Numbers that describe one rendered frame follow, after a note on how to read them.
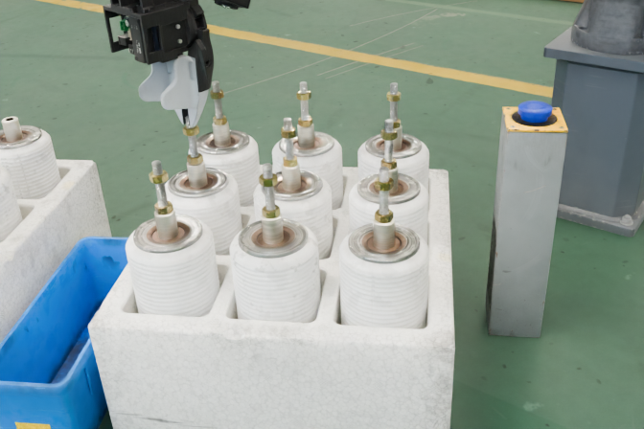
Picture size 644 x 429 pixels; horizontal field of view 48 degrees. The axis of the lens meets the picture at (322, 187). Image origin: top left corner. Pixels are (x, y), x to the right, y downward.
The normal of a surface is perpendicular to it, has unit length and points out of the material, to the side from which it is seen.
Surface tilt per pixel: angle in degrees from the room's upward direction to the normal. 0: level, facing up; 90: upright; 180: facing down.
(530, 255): 90
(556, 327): 0
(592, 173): 90
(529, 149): 90
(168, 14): 90
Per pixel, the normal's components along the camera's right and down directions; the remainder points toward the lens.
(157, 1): 0.73, 0.30
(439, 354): -0.14, 0.48
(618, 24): -0.43, 0.16
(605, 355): -0.04, -0.87
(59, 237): 0.99, 0.03
